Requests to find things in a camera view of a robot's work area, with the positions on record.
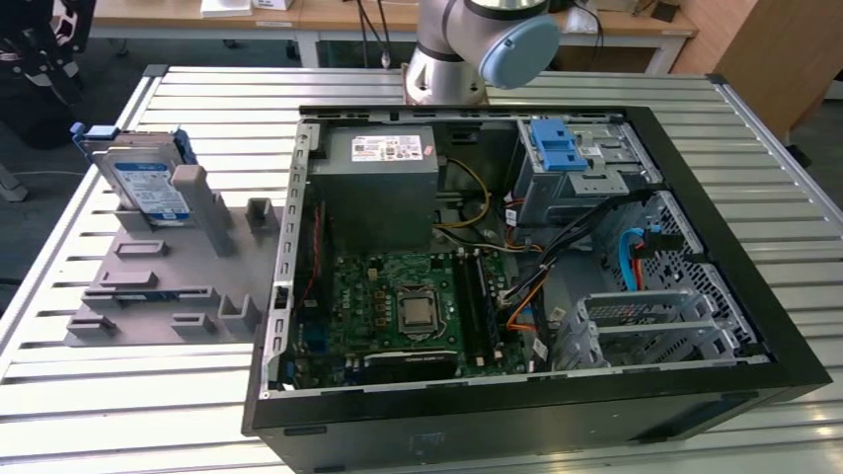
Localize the pale grey furniture foot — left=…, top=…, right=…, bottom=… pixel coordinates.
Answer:
left=0, top=162, right=32, bottom=203

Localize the blue data wire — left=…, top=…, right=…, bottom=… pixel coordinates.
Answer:
left=618, top=224, right=664, bottom=292

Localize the wooden desk white frame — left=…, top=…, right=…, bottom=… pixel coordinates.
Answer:
left=295, top=0, right=699, bottom=75
left=91, top=0, right=302, bottom=55

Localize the hard disk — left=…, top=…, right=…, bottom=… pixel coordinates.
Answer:
left=68, top=122, right=199, bottom=231

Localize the orange flat wire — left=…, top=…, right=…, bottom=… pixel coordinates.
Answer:
left=506, top=303, right=539, bottom=333

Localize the silver CPU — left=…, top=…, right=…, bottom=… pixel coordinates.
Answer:
left=398, top=295, right=436, bottom=330

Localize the black mesh waste bin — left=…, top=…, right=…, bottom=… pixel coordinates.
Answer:
left=0, top=73, right=84, bottom=150

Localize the grey parts rack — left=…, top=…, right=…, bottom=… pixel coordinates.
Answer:
left=64, top=165, right=291, bottom=347

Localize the brown wooden cabinet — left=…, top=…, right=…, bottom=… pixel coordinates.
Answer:
left=671, top=0, right=843, bottom=144

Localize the yellow wire bundle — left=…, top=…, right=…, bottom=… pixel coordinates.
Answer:
left=436, top=156, right=494, bottom=231

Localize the blue plastic drive latch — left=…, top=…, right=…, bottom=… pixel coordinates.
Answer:
left=530, top=119, right=590, bottom=173

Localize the black wire bundle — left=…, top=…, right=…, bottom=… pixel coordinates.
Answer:
left=499, top=190, right=654, bottom=320

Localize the green motherboard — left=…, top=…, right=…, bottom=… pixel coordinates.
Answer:
left=288, top=249, right=528, bottom=381

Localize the grey power supply unit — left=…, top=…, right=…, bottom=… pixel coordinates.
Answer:
left=308, top=122, right=442, bottom=256

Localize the RAM stick with black chips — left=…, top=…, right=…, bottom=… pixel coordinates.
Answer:
left=472, top=249, right=506, bottom=365

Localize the white cardboard box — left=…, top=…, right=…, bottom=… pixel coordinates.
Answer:
left=200, top=0, right=256, bottom=20

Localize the black graphics card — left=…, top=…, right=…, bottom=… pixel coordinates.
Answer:
left=360, top=348, right=460, bottom=384

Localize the black open PC case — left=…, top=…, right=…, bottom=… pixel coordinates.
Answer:
left=240, top=104, right=835, bottom=470

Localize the grey metal drive cage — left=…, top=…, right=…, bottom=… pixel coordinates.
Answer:
left=512, top=116, right=664, bottom=228

